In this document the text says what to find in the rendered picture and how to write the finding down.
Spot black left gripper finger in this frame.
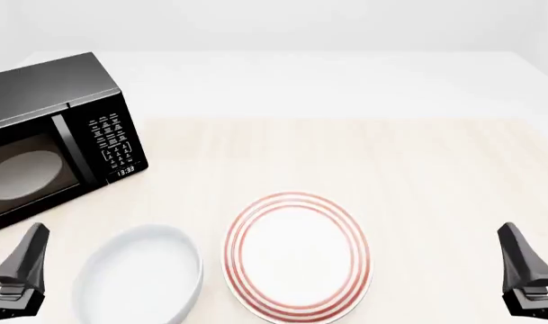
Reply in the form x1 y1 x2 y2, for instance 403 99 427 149
0 221 50 294

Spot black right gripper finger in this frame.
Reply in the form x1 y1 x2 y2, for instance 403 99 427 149
497 221 548 293

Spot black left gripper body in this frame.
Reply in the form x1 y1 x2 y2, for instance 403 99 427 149
0 283 47 321

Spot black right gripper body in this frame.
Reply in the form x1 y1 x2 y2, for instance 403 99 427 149
501 282 548 321

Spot black microwave oven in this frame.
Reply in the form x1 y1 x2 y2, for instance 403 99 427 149
0 51 149 236

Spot white round bowl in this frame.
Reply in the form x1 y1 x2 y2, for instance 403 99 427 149
72 223 205 324

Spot white plate with red rings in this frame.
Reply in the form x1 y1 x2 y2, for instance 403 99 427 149
220 191 373 324

